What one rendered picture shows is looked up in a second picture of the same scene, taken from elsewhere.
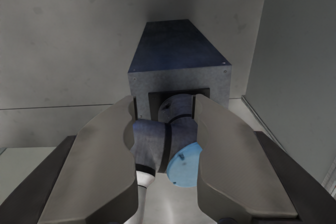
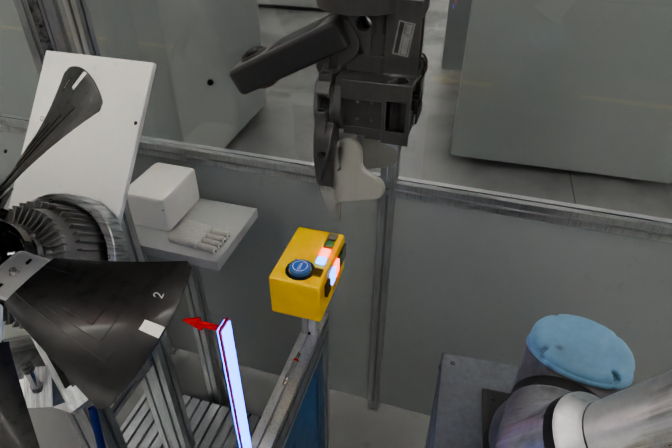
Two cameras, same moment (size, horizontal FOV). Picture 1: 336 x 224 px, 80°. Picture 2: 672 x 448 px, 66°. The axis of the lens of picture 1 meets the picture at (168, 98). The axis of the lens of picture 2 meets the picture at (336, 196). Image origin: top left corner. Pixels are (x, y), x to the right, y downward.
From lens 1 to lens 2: 0.48 m
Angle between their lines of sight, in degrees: 66
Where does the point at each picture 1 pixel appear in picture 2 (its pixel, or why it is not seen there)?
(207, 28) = not seen: outside the picture
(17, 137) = not seen: outside the picture
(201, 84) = (472, 402)
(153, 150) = (537, 398)
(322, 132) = (611, 267)
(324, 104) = (557, 271)
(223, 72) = (453, 364)
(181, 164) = (559, 351)
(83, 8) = not seen: outside the picture
